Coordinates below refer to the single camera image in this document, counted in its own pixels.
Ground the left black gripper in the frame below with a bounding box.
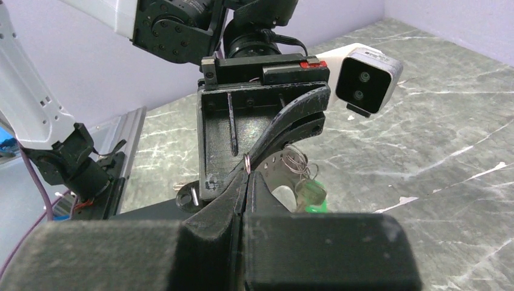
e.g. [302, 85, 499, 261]
[132, 1, 331, 201]

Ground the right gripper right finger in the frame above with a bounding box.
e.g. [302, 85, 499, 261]
[242, 172, 422, 290]

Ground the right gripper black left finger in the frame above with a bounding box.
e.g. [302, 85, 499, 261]
[1, 172, 249, 290]

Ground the metal ring with keys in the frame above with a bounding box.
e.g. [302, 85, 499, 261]
[176, 144, 328, 213]

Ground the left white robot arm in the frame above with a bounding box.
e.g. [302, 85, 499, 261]
[1, 1, 329, 202]

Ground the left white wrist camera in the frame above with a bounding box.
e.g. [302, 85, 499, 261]
[316, 43, 404, 118]

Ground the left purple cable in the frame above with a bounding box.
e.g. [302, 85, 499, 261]
[0, 140, 75, 278]

